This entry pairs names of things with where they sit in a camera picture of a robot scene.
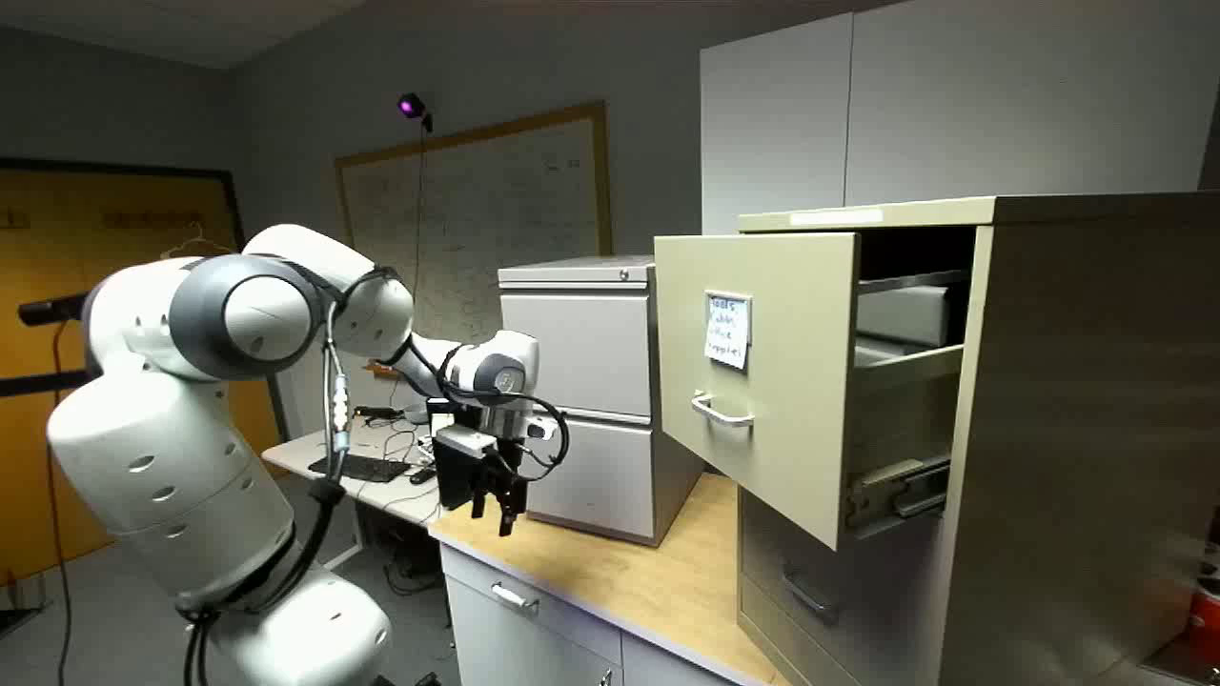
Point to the grey two-drawer cabinet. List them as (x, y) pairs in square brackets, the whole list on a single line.
[(583, 345)]

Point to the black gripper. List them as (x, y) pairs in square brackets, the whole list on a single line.
[(463, 474)]

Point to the beige file cabinet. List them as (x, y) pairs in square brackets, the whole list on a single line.
[(1093, 442)]

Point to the black keyboard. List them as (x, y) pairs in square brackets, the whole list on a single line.
[(362, 467)]

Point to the beige drawer cabinet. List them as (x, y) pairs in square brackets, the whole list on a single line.
[(764, 460)]

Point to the beige unlabelled cabinet drawer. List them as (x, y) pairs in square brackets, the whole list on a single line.
[(864, 634)]

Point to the orange door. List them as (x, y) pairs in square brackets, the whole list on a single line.
[(78, 242)]

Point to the camera with purple light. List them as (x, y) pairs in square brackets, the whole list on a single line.
[(412, 109)]

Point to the grey desk drawer unit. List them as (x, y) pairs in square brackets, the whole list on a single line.
[(510, 649)]

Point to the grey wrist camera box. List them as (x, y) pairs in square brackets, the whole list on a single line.
[(466, 438)]

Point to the wood-framed whiteboard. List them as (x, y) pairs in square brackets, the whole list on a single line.
[(510, 203)]

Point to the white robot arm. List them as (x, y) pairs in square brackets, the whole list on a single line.
[(155, 469)]

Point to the black horizontal bar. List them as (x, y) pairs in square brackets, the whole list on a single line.
[(51, 310)]

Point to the white paper drawer label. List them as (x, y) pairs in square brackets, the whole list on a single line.
[(728, 328)]

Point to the grey files inside drawer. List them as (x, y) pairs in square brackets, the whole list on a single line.
[(901, 314)]

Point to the white wall cabinet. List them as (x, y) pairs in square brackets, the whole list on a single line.
[(965, 99)]

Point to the red canister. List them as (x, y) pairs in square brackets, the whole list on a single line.
[(1203, 622)]

